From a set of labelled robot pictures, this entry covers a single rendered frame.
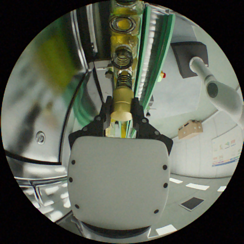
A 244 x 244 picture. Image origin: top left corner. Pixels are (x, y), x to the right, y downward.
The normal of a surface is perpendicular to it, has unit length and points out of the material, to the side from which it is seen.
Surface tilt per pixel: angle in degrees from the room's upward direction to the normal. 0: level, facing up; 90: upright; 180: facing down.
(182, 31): 0
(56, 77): 90
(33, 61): 90
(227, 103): 82
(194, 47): 1
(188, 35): 0
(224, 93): 92
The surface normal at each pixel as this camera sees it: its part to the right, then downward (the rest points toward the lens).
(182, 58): -0.06, 0.92
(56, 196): 1.00, 0.04
